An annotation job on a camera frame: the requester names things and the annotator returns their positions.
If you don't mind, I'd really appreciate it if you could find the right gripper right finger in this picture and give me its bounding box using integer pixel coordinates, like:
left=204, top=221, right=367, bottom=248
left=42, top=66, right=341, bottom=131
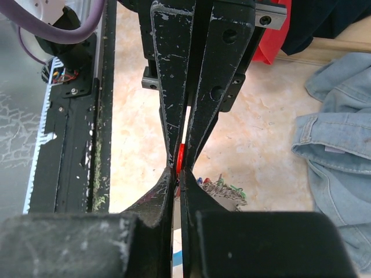
left=180, top=169, right=357, bottom=277

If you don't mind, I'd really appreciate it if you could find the bunch of keys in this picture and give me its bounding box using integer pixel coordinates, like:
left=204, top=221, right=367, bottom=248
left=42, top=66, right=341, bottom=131
left=197, top=174, right=248, bottom=211

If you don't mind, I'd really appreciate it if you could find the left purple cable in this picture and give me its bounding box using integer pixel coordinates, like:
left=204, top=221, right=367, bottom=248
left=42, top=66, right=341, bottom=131
left=0, top=0, right=107, bottom=63

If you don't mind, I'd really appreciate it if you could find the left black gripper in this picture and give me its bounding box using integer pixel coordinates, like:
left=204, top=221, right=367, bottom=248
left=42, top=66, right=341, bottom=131
left=137, top=1, right=287, bottom=171

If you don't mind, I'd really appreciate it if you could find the blue denim shirt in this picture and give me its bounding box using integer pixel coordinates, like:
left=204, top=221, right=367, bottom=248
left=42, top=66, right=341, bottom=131
left=292, top=52, right=370, bottom=273

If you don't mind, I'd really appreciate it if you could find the dark striped shirt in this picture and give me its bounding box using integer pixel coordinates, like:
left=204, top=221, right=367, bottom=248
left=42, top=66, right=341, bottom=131
left=281, top=0, right=370, bottom=56

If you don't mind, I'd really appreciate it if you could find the wooden clothes rack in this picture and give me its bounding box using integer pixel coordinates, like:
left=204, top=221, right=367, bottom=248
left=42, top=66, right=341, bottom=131
left=277, top=38, right=370, bottom=65

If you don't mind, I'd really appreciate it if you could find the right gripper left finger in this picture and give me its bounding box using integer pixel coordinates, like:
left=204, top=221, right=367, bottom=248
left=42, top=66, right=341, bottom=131
left=1, top=167, right=174, bottom=277

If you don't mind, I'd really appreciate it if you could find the red key tag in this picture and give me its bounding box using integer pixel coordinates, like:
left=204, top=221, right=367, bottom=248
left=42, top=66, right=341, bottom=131
left=176, top=143, right=185, bottom=175

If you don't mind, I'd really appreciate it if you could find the red tank top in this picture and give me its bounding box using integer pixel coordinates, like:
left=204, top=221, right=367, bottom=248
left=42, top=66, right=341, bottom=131
left=252, top=0, right=292, bottom=65

